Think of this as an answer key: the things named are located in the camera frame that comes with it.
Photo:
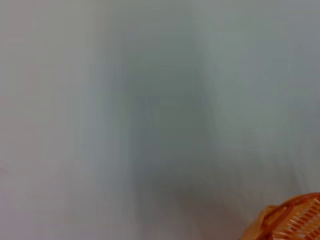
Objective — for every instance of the orange woven plastic basket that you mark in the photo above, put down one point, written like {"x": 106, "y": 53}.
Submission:
{"x": 300, "y": 220}

